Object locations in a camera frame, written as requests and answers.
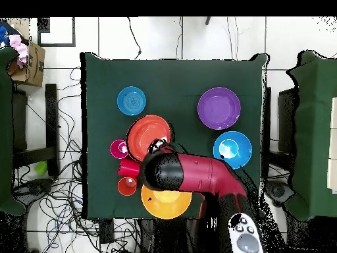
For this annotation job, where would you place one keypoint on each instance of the pink cup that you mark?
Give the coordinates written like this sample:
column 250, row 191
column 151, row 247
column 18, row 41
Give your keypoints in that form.
column 115, row 150

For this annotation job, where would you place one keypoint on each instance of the small blue ringed bowl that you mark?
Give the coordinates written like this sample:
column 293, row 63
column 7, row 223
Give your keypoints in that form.
column 131, row 101

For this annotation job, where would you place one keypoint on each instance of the black stand leg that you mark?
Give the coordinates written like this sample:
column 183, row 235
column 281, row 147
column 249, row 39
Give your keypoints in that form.
column 207, row 20

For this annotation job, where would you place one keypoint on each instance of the cardboard box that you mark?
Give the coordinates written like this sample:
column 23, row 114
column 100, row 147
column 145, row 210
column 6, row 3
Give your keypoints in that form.
column 34, row 71

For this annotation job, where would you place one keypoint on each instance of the orange cup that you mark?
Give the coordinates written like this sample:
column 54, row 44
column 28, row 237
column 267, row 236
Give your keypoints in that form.
column 123, row 188

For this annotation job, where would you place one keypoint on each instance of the black bench frame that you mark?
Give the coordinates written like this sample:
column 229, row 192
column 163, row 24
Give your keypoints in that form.
column 51, row 118

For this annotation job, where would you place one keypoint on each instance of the green cloth covered table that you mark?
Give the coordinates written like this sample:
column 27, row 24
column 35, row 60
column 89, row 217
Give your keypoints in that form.
column 313, row 131
column 5, row 131

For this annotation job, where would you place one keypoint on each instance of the grey floor equipment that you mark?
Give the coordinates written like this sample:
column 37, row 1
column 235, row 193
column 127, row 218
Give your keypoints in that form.
column 279, row 191

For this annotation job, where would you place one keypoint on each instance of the light orange bowl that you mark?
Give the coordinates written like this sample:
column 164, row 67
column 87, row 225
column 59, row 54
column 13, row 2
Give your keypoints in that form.
column 165, row 205

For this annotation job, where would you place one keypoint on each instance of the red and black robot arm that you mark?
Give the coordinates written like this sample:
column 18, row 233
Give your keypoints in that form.
column 205, row 174

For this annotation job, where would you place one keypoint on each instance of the purple bowl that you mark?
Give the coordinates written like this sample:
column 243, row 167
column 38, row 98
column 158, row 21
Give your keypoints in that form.
column 219, row 108

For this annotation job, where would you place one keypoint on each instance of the red cup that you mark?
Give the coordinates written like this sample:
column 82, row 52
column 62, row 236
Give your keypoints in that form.
column 129, row 168

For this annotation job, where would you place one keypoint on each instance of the dark green tablecloth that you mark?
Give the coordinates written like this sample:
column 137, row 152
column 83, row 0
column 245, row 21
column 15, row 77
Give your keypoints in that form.
column 189, row 73

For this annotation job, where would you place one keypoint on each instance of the black floor box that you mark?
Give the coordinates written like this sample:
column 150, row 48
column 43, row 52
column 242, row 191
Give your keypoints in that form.
column 106, row 230

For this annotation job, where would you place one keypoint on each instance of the white box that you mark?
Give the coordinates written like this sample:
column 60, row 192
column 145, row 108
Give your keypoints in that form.
column 333, row 171

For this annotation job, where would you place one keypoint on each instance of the deep blue bowl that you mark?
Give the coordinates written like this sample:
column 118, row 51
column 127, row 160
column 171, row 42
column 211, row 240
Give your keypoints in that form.
column 242, row 150

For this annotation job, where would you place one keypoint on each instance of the lime green cup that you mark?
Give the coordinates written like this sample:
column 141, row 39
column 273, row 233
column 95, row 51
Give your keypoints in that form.
column 41, row 168

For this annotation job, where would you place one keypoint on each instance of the wide orange-red bowl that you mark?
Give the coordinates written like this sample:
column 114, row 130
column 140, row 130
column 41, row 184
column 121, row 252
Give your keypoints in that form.
column 144, row 134

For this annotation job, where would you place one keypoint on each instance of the black cabinet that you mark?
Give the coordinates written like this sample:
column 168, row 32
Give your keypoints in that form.
column 287, row 118

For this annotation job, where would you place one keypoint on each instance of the black square frame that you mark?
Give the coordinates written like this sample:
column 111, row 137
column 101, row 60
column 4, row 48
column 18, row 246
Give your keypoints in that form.
column 56, row 45

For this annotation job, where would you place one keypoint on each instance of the pink cloth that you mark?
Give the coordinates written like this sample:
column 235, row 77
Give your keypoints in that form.
column 19, row 47

